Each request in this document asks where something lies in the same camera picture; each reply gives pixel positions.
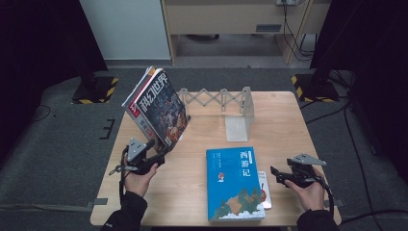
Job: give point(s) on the blue hardcover book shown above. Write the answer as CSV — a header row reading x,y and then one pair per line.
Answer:
x,y
234,184

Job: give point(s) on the black curtain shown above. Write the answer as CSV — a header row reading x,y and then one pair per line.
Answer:
x,y
375,48
38,48

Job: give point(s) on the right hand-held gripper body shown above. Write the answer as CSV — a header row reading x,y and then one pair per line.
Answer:
x,y
304,174

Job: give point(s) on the dark illustrated cover magazine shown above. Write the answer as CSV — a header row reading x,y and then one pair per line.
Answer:
x,y
163,110

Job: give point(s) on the striped edge black stand base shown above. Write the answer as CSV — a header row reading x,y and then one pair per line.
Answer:
x,y
96,91
316,89

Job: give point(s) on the white caterpillar picture book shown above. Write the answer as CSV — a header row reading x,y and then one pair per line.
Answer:
x,y
265,192

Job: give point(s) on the person's right hand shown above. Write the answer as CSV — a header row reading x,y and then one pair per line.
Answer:
x,y
311,197

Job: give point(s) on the grey expandable metal book rack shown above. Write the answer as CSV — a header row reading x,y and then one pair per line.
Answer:
x,y
237,126

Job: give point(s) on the white panel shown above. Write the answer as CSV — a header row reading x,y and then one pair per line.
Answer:
x,y
125,29

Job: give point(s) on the person's left hand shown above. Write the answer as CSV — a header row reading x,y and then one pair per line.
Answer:
x,y
139,184

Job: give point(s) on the light wooden desk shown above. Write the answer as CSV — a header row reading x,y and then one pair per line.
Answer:
x,y
224,17

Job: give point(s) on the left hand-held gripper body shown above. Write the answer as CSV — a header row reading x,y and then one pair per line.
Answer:
x,y
136,157

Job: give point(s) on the white power strip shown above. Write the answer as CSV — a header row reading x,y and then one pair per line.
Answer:
x,y
285,2

